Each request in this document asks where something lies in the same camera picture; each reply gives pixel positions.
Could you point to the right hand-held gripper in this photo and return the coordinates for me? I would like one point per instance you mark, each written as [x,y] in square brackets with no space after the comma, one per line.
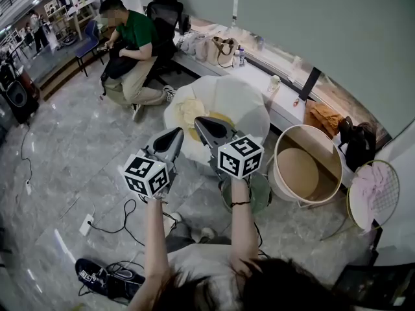
[240,157]

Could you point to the person's white shoe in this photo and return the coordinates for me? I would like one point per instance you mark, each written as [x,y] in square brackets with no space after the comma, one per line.
[206,233]
[176,218]

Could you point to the black framed picture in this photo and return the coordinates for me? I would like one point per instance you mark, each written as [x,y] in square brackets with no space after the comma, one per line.
[379,285]

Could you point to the person's left forearm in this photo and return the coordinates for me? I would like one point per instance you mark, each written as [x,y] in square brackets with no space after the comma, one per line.
[155,245]

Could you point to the person's grey shirt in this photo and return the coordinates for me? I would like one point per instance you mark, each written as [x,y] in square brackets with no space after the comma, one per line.
[201,264]

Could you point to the grey garment pile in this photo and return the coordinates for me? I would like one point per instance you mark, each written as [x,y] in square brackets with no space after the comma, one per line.
[189,44]

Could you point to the clear plastic bottle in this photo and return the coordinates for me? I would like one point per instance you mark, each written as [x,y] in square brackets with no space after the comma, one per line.
[236,59]
[242,55]

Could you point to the smartphone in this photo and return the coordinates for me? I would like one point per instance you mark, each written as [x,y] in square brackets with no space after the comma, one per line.
[102,48]

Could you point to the black speaker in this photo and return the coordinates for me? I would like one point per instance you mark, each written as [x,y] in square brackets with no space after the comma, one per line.
[19,99]

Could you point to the black office chair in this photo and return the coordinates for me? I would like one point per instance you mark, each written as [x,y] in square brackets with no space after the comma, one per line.
[165,11]

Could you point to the white power adapter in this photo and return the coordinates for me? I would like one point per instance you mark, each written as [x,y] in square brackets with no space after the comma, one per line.
[28,187]

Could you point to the black backpack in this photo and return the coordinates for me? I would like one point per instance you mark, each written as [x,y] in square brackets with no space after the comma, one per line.
[120,65]
[358,144]

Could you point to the small red trinket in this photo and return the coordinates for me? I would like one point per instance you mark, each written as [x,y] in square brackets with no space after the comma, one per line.
[296,102]

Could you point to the white beanbag seat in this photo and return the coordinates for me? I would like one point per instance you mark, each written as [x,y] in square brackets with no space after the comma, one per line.
[233,99]

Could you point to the blue chair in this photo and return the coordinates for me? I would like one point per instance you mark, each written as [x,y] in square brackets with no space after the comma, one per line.
[88,44]

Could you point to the white window ledge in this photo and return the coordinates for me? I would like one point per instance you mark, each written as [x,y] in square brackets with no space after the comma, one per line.
[256,76]

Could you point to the white power strip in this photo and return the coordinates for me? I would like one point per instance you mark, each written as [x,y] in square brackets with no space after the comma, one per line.
[86,225]

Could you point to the pale pink bag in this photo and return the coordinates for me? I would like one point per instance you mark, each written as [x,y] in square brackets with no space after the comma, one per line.
[201,49]

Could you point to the clear cup with green lid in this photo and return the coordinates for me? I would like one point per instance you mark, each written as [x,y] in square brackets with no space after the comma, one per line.
[274,83]

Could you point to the beige tote bag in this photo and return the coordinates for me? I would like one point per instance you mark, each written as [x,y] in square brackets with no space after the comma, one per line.
[222,52]

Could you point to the person's right forearm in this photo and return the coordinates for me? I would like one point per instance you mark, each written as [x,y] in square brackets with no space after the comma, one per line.
[243,232]

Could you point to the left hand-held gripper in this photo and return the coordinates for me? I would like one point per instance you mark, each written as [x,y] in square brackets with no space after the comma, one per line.
[146,173]

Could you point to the person's grey trousers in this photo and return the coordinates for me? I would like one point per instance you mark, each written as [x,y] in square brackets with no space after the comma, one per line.
[178,235]

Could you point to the large beige round hamper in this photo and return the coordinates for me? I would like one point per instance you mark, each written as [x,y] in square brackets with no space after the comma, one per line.
[298,173]

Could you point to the small black bag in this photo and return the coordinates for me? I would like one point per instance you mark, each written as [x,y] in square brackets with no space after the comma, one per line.
[184,24]

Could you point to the green plastic basket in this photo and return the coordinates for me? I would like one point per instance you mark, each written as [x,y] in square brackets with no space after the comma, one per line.
[261,193]

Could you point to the orange jacket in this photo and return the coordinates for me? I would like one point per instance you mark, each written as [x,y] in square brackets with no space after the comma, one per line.
[322,118]

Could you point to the pale yellow plaid clothes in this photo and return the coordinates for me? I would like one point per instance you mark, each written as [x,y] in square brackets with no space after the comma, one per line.
[191,110]

